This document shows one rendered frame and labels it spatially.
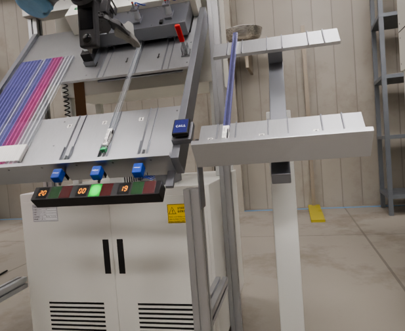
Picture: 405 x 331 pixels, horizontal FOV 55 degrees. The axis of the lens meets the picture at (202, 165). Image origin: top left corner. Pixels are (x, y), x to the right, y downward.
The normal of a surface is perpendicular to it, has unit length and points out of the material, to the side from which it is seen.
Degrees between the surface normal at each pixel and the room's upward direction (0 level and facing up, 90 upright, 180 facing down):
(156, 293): 90
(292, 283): 90
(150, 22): 47
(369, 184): 90
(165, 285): 90
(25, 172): 137
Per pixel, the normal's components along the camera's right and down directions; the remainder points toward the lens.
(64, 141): -0.22, -0.64
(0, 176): -0.10, 0.77
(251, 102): -0.23, 0.07
